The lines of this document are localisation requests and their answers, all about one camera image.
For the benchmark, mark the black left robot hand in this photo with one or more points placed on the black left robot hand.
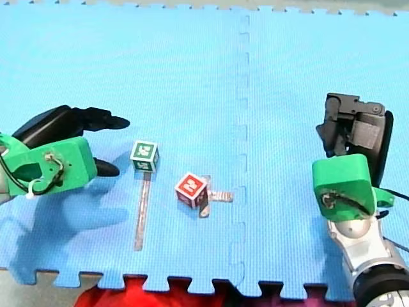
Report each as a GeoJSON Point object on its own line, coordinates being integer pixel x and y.
{"type": "Point", "coordinates": [60, 123]}

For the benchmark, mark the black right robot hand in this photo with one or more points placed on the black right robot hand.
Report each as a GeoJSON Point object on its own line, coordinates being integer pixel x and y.
{"type": "Point", "coordinates": [358, 128]}

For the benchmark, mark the red cube white marks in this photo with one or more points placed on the red cube white marks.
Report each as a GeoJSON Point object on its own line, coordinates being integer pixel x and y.
{"type": "Point", "coordinates": [190, 188]}

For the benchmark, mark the green cube white marks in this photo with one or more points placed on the green cube white marks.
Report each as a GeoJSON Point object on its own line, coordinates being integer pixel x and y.
{"type": "Point", "coordinates": [143, 155]}

